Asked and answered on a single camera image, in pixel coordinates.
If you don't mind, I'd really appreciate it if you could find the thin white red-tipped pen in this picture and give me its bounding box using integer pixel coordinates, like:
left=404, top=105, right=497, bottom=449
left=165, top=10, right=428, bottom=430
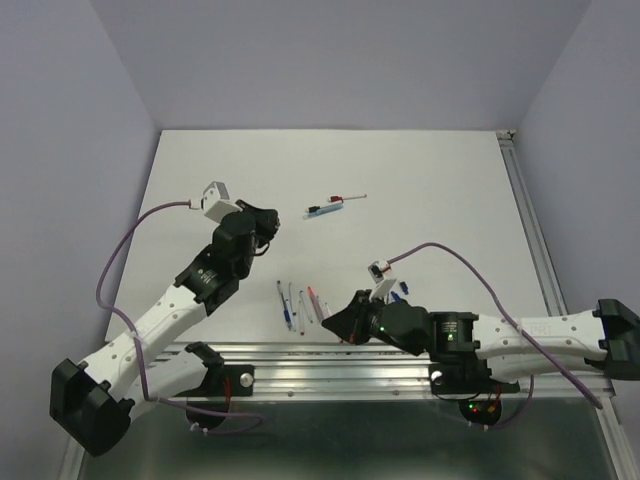
left=297, top=300, right=306, bottom=336

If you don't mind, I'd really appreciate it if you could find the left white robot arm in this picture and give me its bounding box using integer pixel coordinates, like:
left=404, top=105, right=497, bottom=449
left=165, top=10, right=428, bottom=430
left=50, top=200, right=280, bottom=456

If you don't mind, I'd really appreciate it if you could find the blue ballpoint pen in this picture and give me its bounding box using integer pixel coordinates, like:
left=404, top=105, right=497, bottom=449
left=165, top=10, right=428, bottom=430
left=276, top=280, right=293, bottom=331

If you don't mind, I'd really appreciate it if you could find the thin pen black cap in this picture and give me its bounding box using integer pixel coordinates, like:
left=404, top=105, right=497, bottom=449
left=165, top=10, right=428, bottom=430
left=315, top=295, right=326, bottom=320

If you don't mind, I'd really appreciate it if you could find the light blue pen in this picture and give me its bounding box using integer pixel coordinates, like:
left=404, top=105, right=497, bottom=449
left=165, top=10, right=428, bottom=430
left=303, top=202, right=344, bottom=220

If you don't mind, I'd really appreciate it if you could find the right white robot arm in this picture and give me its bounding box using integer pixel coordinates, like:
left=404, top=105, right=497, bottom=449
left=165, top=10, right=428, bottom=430
left=322, top=290, right=639, bottom=390

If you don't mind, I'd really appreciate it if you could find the aluminium front rail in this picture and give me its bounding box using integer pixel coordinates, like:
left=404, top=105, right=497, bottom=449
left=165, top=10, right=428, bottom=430
left=61, top=344, right=623, bottom=479

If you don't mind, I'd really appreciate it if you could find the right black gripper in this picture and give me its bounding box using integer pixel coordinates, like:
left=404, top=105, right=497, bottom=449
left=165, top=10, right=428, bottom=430
left=322, top=288, right=423, bottom=357

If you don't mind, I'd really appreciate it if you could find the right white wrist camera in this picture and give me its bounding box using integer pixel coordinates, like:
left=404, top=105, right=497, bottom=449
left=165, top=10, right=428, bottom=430
left=368, top=260, right=397, bottom=300

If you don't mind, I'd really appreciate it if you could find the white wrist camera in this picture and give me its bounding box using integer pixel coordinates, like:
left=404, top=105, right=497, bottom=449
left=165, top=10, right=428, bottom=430
left=201, top=181, right=240, bottom=223
left=368, top=260, right=397, bottom=300

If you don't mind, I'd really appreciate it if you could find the uncapped white blue marker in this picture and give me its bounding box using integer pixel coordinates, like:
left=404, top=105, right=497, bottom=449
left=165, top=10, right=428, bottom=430
left=299, top=290, right=314, bottom=324

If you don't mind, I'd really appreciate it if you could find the aluminium right side rail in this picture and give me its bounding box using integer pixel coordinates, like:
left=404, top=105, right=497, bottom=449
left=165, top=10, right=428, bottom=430
left=496, top=131, right=568, bottom=315

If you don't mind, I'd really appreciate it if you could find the aluminium rail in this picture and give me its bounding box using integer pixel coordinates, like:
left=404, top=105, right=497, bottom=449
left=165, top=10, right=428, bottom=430
left=496, top=131, right=568, bottom=315
left=61, top=344, right=623, bottom=479

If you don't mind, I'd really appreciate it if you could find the white marker blue cap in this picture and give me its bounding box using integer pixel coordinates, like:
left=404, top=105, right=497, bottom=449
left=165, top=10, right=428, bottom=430
left=287, top=282, right=297, bottom=317

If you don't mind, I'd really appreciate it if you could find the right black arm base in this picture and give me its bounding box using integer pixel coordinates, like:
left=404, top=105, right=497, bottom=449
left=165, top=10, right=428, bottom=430
left=428, top=364, right=521, bottom=429

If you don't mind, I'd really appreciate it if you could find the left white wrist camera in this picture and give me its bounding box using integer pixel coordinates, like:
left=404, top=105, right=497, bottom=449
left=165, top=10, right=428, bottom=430
left=201, top=181, right=240, bottom=223

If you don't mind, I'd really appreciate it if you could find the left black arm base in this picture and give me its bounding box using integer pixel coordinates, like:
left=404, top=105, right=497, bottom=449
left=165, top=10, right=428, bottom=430
left=157, top=342, right=265, bottom=436

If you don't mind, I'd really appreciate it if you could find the thin white red pen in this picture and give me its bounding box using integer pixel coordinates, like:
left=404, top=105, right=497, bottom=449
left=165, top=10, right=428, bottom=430
left=328, top=194, right=368, bottom=203

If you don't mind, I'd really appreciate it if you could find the translucent red pen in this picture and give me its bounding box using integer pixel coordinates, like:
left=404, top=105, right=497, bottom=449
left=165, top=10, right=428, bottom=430
left=307, top=286, right=324, bottom=323

